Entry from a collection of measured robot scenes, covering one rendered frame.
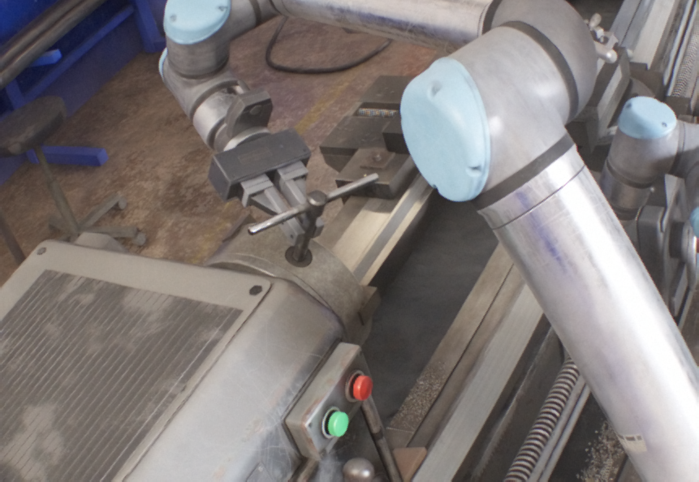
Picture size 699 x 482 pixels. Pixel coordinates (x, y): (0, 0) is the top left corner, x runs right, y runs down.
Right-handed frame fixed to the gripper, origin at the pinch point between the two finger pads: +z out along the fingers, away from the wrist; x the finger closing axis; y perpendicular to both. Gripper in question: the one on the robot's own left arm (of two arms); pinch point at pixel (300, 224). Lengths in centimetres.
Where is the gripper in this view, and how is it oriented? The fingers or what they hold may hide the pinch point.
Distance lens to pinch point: 137.0
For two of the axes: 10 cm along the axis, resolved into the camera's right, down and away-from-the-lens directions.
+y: -2.4, 5.7, 7.9
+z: 5.4, 7.5, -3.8
